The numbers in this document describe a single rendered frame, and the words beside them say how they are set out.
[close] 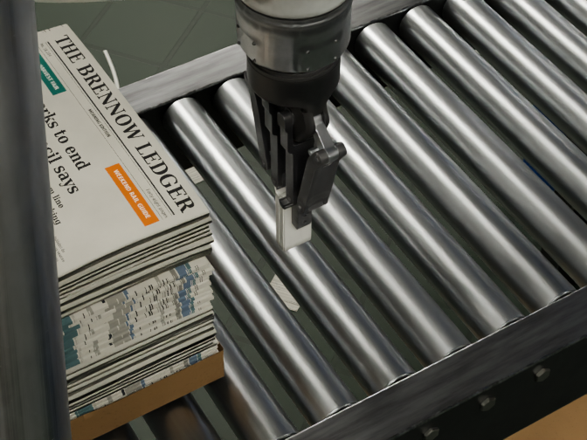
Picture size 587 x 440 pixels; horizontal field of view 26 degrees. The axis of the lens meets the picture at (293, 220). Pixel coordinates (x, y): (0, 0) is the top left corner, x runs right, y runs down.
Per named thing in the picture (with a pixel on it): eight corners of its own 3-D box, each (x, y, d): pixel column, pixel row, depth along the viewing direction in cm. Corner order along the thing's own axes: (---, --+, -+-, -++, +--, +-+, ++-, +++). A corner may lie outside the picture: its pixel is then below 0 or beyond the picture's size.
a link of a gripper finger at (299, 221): (305, 177, 111) (323, 199, 109) (305, 216, 115) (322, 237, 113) (290, 183, 110) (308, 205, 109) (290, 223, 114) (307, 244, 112)
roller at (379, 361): (387, 427, 122) (380, 403, 118) (163, 132, 148) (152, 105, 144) (430, 399, 122) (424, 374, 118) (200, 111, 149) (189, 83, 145)
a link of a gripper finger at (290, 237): (307, 182, 113) (312, 188, 112) (307, 234, 118) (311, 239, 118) (279, 195, 112) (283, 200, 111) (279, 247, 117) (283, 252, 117)
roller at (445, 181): (545, 319, 124) (586, 291, 125) (298, 49, 151) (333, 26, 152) (549, 342, 128) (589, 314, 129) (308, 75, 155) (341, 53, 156)
